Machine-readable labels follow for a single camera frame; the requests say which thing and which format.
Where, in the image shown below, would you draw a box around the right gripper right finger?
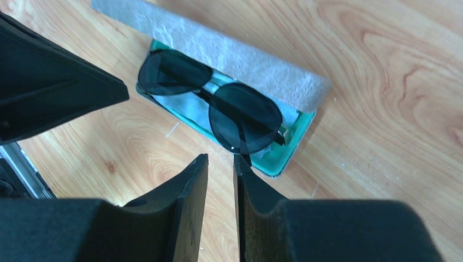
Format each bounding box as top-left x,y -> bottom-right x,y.
234,155 -> 443,261

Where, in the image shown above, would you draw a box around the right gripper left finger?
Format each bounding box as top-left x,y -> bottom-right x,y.
1,154 -> 209,261

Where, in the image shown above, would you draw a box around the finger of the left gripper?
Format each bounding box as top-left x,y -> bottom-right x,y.
1,13 -> 129,145

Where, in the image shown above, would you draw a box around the black sunglasses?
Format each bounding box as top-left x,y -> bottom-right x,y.
138,49 -> 286,155

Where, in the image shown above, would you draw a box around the grey glasses case green lining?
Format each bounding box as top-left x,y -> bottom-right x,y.
91,1 -> 331,177

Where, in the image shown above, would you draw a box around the light blue lens cloth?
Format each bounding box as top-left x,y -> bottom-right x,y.
151,72 -> 299,159

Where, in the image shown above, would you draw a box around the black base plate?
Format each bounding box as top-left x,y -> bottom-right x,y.
1,142 -> 56,199

